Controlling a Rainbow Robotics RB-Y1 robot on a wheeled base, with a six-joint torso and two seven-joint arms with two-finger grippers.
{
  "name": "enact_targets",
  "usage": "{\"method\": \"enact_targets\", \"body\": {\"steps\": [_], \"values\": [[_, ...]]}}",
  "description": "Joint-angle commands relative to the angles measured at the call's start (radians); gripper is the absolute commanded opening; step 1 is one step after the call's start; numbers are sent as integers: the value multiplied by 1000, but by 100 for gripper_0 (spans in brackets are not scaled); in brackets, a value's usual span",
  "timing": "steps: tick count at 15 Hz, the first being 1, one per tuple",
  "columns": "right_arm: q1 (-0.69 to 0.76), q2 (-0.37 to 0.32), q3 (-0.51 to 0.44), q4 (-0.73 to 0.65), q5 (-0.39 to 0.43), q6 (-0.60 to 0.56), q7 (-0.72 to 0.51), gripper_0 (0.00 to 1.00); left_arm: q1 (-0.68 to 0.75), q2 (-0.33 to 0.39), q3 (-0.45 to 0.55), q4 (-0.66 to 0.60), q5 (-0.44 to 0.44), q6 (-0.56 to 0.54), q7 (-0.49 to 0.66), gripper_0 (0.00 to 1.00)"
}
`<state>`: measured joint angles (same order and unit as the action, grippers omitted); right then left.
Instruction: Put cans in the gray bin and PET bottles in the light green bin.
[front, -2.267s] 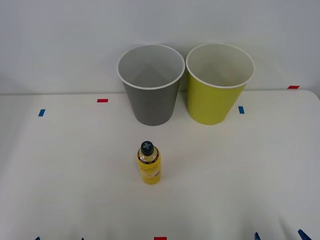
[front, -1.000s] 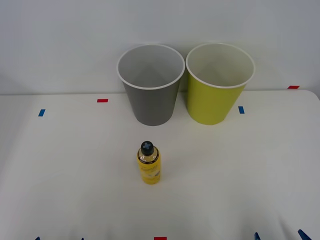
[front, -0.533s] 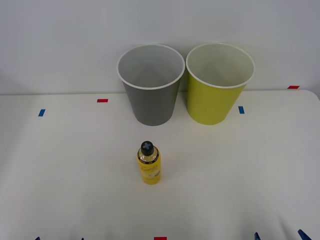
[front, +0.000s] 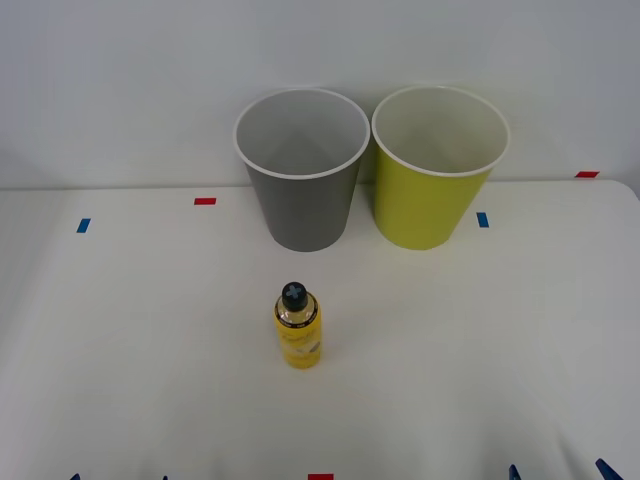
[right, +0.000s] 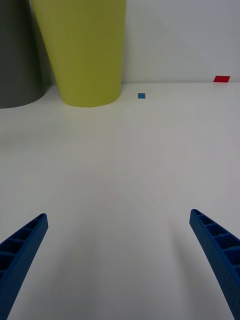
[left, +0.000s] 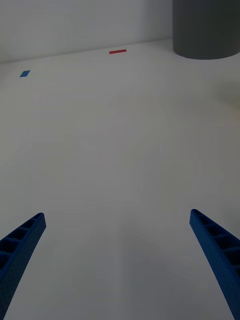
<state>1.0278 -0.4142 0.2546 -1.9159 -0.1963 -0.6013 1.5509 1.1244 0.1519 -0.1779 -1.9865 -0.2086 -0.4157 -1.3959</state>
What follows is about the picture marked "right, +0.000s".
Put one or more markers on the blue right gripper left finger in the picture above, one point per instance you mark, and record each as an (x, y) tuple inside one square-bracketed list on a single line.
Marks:
[(17, 262)]

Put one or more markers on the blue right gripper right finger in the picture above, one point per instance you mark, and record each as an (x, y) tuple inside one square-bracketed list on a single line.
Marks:
[(222, 257)]

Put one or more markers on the grey plastic waste bin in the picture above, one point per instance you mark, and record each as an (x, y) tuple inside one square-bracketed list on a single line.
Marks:
[(17, 55)]

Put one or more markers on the yellow-green plastic waste bin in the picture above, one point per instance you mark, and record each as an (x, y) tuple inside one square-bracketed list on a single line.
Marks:
[(87, 52)]

